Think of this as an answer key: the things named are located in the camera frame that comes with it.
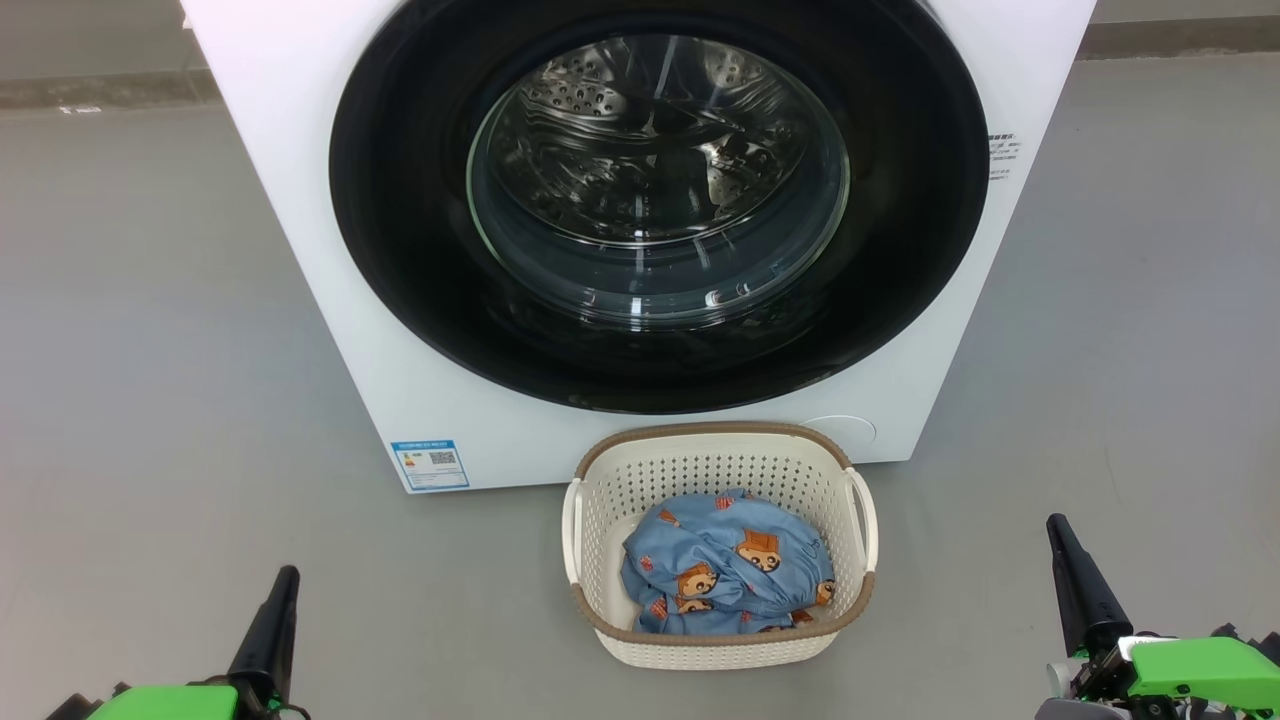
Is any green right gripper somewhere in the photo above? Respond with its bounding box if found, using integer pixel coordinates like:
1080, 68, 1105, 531
1035, 514, 1280, 720

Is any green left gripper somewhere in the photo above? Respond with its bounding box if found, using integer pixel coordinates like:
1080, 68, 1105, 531
45, 566, 311, 720

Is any blue cartoon print garment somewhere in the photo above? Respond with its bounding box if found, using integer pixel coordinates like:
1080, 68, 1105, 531
640, 489, 837, 616

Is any blue garment with cream lining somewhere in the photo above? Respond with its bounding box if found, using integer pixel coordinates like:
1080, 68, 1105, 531
620, 540, 771, 637

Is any black round glass washer door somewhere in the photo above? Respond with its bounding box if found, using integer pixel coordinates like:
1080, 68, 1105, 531
329, 0, 990, 415

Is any white front-load washing machine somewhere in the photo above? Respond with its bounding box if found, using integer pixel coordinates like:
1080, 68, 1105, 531
180, 0, 1098, 495

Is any stainless steel washing machine drum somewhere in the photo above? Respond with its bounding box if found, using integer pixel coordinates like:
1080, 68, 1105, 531
500, 35, 831, 246

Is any blue energy label sticker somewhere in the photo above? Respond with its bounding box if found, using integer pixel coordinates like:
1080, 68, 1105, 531
390, 439, 471, 493

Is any round white filter cover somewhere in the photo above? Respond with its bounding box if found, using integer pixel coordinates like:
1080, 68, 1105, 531
800, 414, 878, 463

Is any cream perforated laundry basket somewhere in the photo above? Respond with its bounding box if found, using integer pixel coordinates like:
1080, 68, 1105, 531
562, 422, 879, 670

